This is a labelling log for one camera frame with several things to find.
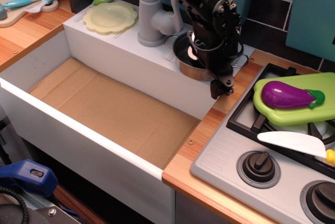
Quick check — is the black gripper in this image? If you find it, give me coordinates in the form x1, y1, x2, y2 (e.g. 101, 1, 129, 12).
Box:
186, 31, 235, 99

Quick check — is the small stainless steel pot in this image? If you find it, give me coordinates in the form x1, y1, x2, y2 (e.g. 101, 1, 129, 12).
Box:
164, 32, 249, 81

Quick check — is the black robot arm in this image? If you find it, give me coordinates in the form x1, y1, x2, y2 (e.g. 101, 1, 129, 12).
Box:
178, 0, 243, 99

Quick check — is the white toy sink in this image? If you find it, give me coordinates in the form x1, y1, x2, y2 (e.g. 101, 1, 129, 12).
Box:
1, 12, 215, 223

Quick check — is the purple toy eggplant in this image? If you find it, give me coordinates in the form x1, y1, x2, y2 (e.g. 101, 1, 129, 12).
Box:
261, 81, 326, 110

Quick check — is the brown cardboard sheet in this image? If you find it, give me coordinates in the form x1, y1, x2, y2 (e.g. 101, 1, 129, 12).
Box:
30, 58, 199, 169

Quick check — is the black left stove knob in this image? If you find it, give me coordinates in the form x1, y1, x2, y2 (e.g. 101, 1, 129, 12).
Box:
237, 151, 281, 189

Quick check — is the black stove knob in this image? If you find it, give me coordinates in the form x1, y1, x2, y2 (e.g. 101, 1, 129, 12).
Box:
300, 181, 334, 223
237, 151, 281, 189

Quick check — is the grey toy faucet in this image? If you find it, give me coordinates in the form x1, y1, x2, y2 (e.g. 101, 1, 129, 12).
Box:
138, 0, 184, 47

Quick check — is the white toy knife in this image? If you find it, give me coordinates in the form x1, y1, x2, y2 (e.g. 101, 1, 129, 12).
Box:
257, 131, 334, 166

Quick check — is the grey toy stove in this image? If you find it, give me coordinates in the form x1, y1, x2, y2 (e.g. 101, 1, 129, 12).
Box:
190, 63, 335, 224

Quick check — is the green plastic cutting board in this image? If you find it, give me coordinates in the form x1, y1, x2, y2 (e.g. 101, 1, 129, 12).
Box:
253, 72, 334, 126

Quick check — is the teal box at right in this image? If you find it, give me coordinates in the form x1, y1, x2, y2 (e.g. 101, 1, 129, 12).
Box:
286, 0, 334, 62

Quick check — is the black stove grate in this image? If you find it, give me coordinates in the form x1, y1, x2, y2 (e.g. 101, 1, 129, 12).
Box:
226, 63, 335, 180

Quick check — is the pale yellow plastic plate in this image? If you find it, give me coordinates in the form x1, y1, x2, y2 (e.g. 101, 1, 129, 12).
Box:
83, 2, 138, 35

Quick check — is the black right stove knob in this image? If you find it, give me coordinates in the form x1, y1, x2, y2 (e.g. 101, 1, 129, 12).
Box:
300, 181, 334, 223

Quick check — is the blue clamp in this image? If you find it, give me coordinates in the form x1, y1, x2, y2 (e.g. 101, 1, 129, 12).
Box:
1, 159, 58, 197

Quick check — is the blue handled spoon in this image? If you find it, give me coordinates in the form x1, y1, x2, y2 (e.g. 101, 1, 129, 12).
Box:
3, 0, 41, 8

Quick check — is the black braided cable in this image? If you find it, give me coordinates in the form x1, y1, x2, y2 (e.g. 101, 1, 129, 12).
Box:
0, 186, 29, 224

